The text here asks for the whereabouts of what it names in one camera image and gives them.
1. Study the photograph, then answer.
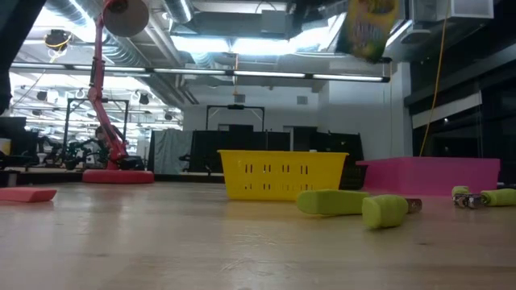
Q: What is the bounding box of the yellow Crayola crayon box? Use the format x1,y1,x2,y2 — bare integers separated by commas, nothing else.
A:
335,0,401,64

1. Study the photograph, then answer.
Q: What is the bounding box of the orange eraser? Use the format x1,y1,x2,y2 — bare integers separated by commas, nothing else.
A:
0,186,58,204

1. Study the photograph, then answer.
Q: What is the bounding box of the black partition screen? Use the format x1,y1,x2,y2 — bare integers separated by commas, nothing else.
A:
189,123,364,174

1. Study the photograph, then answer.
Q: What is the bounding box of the yellow plastic basket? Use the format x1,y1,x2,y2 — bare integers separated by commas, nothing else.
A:
217,149,350,202

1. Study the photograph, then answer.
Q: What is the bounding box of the grey cover cloth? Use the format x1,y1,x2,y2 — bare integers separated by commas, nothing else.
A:
148,128,194,175

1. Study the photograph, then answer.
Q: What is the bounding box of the long light bar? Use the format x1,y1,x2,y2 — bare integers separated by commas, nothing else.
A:
10,62,391,84

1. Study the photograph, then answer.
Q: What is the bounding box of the black plastic basket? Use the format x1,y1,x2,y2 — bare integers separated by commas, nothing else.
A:
339,163,368,191

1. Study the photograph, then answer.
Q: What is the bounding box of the person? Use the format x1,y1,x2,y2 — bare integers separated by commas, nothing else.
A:
94,124,113,162

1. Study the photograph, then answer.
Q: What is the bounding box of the red desk lamp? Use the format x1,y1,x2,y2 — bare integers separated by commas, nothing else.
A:
81,0,156,185

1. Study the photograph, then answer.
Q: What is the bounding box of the pinkish red plastic tray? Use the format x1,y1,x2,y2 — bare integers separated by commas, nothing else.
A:
356,156,501,197

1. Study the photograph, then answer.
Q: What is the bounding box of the black monitor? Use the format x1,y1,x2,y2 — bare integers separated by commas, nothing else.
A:
0,116,28,160

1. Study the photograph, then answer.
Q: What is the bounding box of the black background frame with camera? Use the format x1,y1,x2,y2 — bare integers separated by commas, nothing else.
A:
206,104,266,132

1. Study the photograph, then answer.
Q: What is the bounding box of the tall black background frame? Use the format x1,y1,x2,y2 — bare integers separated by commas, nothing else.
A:
64,97,131,162

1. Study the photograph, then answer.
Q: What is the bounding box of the yellow hanging cable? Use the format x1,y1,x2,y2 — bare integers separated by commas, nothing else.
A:
418,0,452,158

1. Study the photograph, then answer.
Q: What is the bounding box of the black ceiling device yellow cable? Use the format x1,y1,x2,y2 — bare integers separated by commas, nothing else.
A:
43,28,74,52

